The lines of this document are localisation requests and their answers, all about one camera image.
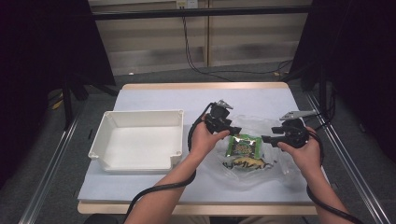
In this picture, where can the white wall outlet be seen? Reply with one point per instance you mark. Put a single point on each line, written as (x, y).
(187, 3)

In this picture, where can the translucent plastic bag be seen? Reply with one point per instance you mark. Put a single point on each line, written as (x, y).
(289, 168)

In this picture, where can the green snack packet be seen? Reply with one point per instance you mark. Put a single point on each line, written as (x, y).
(243, 145)

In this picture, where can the wooden table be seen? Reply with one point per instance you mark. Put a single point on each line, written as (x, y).
(202, 85)

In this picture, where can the dark curtain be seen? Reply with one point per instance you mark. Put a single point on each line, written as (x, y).
(358, 62)
(37, 62)

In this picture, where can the white plastic bin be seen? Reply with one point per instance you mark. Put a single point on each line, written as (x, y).
(140, 143)

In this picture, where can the black horizontal bar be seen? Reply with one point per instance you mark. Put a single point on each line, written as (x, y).
(202, 13)

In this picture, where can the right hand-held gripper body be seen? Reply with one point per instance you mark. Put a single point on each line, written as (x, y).
(294, 132)

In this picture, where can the black metal stand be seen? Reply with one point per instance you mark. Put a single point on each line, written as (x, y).
(322, 84)
(67, 99)

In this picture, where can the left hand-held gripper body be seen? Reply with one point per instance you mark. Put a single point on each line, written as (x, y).
(218, 123)

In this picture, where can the person's left hand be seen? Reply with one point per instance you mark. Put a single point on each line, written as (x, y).
(202, 143)

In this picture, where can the yellow snack packet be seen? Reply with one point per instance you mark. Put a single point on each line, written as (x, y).
(249, 163)

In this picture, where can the person's right hand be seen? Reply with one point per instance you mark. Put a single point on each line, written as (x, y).
(306, 158)

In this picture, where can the aluminium floor rail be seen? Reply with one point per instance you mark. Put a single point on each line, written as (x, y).
(49, 174)
(351, 171)

